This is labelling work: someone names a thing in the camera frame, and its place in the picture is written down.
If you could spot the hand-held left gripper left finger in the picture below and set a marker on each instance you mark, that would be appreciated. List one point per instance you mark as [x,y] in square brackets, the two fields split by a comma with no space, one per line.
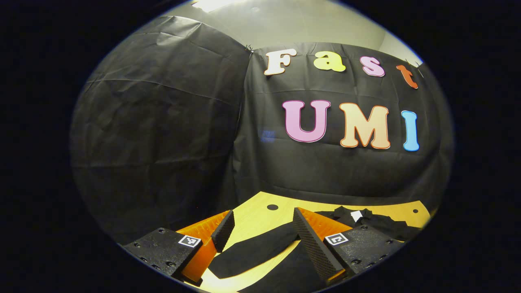
[224,230]

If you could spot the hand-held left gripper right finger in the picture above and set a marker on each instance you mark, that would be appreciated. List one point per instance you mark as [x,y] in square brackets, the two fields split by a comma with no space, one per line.
[311,244]

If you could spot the black buttoned cardigan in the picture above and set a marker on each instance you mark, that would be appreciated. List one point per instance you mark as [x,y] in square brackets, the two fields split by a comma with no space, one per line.
[252,252]

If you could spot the ceiling light panel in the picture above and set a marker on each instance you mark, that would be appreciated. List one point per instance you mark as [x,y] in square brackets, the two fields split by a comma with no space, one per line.
[213,3]

